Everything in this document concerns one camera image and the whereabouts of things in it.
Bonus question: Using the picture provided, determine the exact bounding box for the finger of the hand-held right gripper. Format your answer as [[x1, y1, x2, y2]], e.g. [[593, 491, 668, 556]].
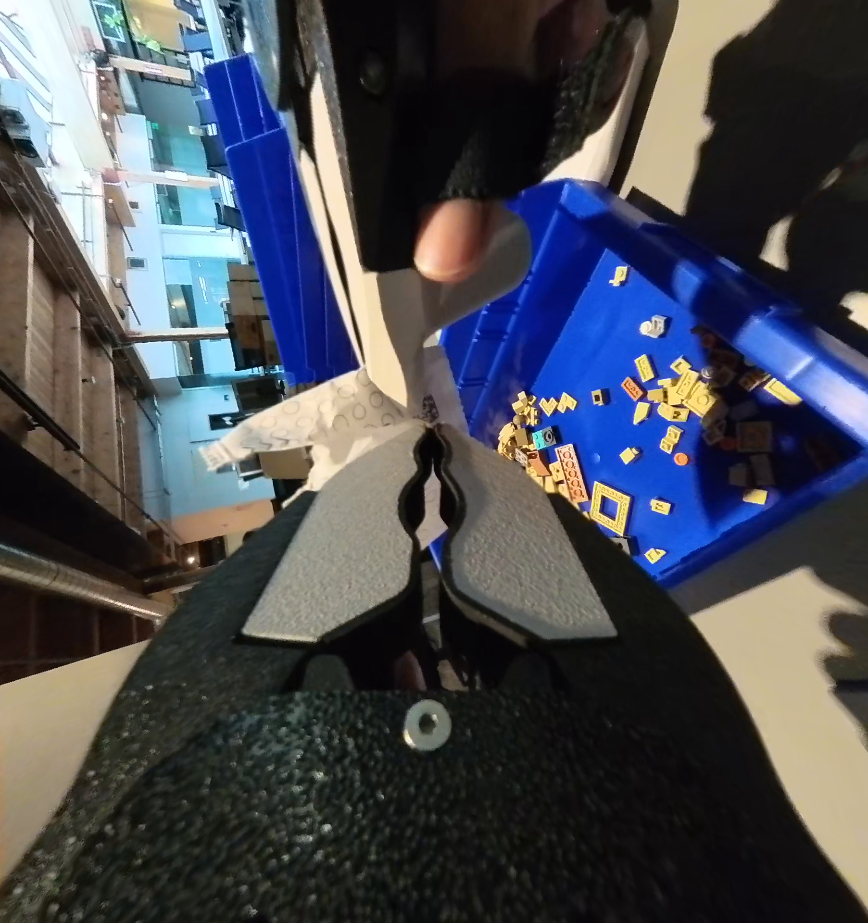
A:
[[423, 215, 533, 341], [365, 265, 443, 415]]

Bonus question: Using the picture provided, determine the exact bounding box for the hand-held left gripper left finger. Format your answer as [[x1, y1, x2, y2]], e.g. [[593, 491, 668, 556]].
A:
[[239, 430, 432, 646]]

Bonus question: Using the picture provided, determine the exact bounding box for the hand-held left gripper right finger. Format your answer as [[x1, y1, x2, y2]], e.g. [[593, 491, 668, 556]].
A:
[[434, 425, 620, 648]]

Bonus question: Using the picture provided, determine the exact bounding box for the blue plastic bin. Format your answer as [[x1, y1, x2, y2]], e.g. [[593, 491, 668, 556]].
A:
[[427, 179, 868, 590]]

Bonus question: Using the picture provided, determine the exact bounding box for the white paper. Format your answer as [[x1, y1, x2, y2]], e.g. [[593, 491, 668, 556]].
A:
[[199, 346, 472, 507]]

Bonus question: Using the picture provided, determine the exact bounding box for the grey desk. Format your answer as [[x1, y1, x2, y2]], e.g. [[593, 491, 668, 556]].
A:
[[0, 0, 868, 888]]

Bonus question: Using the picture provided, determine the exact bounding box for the person's right hand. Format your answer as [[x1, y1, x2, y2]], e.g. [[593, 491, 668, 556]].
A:
[[412, 0, 609, 284]]

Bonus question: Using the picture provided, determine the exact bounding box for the brown long toy plate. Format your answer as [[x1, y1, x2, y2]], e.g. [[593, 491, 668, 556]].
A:
[[555, 443, 591, 503]]

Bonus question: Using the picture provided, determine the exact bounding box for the brown cardboard carton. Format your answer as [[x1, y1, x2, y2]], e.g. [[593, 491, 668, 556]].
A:
[[225, 261, 282, 367]]

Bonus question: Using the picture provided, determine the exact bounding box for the stack of blue bins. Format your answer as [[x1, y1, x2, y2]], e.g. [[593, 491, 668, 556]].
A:
[[203, 54, 364, 385]]

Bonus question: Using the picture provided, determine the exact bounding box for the tan frame toy brick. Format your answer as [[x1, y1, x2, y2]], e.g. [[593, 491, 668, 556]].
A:
[[588, 480, 634, 537]]

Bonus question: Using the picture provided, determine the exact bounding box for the silver ventilation duct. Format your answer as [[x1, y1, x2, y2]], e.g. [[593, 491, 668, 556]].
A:
[[0, 532, 176, 623]]

